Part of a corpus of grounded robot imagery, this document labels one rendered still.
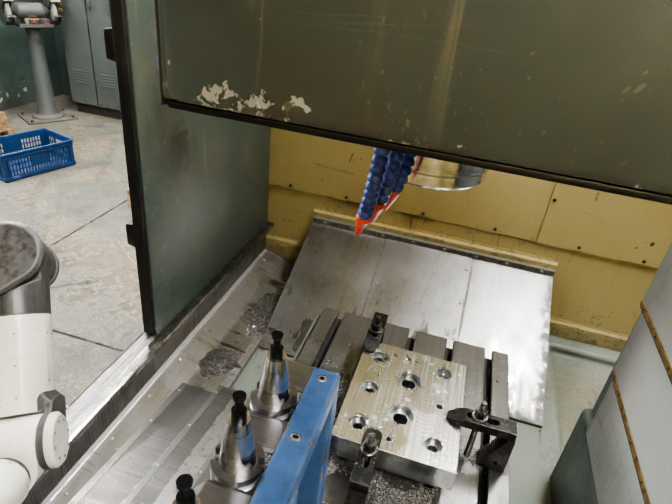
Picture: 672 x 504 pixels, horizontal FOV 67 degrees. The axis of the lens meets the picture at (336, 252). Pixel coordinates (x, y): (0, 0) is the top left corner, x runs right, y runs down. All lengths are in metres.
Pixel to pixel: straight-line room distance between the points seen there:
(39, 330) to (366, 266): 1.21
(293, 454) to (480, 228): 1.35
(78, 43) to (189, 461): 5.23
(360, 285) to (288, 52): 1.45
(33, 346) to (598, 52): 0.79
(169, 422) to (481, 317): 1.02
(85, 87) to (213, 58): 5.76
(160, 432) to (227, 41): 1.08
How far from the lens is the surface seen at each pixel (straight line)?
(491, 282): 1.87
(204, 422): 1.36
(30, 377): 0.88
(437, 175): 0.65
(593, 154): 0.39
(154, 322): 1.47
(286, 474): 0.64
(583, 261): 1.94
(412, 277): 1.82
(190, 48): 0.43
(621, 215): 1.88
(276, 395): 0.70
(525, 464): 1.57
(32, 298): 0.89
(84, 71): 6.13
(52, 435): 0.85
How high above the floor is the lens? 1.74
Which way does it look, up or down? 30 degrees down
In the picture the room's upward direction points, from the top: 7 degrees clockwise
